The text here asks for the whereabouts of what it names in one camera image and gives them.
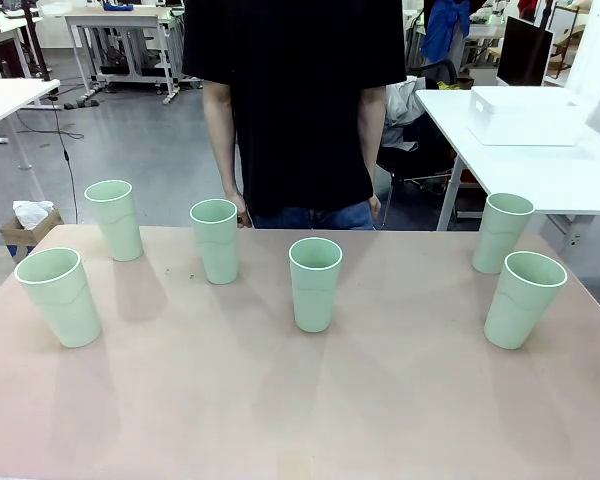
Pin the person's right hand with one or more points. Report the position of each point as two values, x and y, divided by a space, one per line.
244 215

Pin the person's left hand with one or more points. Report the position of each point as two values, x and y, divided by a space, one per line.
375 206

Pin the pale green plastic cup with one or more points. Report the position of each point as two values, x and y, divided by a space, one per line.
314 300
215 250
497 240
517 310
117 225
65 310

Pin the white plastic basket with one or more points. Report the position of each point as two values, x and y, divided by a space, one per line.
525 117

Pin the person's right forearm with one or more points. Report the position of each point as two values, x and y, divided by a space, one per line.
222 140

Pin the person's left forearm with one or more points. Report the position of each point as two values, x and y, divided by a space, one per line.
372 140

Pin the black office chair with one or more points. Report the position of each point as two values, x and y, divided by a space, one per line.
415 160

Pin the person's blue jeans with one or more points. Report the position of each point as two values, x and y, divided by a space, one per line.
310 217

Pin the white clothes on chair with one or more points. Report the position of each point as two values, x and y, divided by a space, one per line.
405 110

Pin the person's black t-shirt torso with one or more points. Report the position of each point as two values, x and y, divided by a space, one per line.
300 100

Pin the large white table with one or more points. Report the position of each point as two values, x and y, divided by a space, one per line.
520 175

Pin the hanging blue jacket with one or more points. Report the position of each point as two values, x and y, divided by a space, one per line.
445 30

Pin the crumpled white tissue paper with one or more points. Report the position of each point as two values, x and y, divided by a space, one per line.
30 212

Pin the black computer monitor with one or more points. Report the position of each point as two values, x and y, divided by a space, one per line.
522 50

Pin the white desk on castors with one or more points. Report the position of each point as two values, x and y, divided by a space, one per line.
115 20

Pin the brown cardboard box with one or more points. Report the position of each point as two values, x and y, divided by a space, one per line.
10 235

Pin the black stand pole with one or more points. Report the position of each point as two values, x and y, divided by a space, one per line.
35 40

